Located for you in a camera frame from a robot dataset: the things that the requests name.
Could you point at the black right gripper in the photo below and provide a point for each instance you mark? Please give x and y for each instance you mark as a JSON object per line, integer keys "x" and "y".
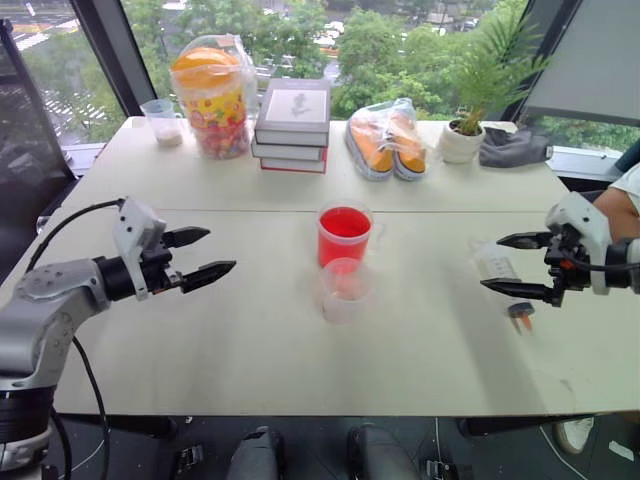
{"x": 567, "y": 270}

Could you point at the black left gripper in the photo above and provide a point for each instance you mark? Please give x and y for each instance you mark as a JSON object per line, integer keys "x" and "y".
{"x": 157, "y": 265}

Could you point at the person bare forearm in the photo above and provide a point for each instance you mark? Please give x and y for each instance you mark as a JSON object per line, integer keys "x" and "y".
{"x": 617, "y": 205}

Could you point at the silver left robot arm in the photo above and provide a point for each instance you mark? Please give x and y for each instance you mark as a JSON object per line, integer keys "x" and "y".
{"x": 47, "y": 295}

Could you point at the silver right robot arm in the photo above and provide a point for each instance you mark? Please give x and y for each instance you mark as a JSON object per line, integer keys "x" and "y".
{"x": 624, "y": 267}

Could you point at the clear plastic syringe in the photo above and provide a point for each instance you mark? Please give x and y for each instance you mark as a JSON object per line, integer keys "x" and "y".
{"x": 495, "y": 262}

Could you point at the measuring cup with white powder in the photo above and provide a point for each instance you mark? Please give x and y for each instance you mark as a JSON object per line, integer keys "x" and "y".
{"x": 164, "y": 125}

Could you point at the cup of red liquid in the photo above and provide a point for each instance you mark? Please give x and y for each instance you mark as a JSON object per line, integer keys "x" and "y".
{"x": 345, "y": 235}

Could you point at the small clear plastic cup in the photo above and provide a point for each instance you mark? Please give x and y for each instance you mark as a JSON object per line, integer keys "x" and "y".
{"x": 346, "y": 295}

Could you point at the grey folded cloth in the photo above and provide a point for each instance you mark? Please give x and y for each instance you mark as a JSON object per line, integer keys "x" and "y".
{"x": 512, "y": 147}

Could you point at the red edged book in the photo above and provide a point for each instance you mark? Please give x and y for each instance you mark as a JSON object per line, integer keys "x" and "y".
{"x": 292, "y": 165}

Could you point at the white thin book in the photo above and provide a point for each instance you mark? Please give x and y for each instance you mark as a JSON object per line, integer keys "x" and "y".
{"x": 287, "y": 151}

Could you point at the green plant in white pot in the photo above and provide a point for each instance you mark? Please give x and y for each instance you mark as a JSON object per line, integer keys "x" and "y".
{"x": 465, "y": 135}

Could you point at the candy jar with orange lid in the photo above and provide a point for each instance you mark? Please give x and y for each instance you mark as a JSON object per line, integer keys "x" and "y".
{"x": 247, "y": 70}
{"x": 217, "y": 110}

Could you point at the orange canvas shoe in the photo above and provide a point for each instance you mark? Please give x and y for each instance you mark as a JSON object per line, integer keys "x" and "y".
{"x": 372, "y": 150}
{"x": 411, "y": 152}

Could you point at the grey cover thick book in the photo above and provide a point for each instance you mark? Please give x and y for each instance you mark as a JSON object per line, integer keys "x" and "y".
{"x": 295, "y": 112}

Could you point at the white sneaker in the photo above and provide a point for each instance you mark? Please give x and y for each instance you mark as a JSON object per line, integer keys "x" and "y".
{"x": 575, "y": 434}

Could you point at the orange shoes in plastic bag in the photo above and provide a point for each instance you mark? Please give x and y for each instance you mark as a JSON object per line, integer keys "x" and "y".
{"x": 382, "y": 117}

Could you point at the dark rounded shape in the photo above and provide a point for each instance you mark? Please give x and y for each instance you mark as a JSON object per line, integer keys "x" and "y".
{"x": 257, "y": 455}

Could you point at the black mesh chair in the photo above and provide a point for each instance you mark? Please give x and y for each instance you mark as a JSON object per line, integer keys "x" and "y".
{"x": 25, "y": 135}

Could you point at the grey window blind panel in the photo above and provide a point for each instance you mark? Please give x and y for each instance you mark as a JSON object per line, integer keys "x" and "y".
{"x": 590, "y": 60}

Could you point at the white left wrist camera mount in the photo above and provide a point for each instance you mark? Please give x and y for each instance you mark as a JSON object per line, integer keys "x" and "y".
{"x": 134, "y": 225}

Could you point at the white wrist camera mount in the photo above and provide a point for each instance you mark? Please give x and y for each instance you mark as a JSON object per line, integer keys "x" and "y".
{"x": 582, "y": 220}
{"x": 134, "y": 225}

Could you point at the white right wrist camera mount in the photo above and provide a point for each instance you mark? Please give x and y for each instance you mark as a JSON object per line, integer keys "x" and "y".
{"x": 582, "y": 220}

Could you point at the black table frame bar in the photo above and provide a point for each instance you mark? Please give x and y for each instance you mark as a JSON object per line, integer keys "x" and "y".
{"x": 500, "y": 426}
{"x": 142, "y": 426}

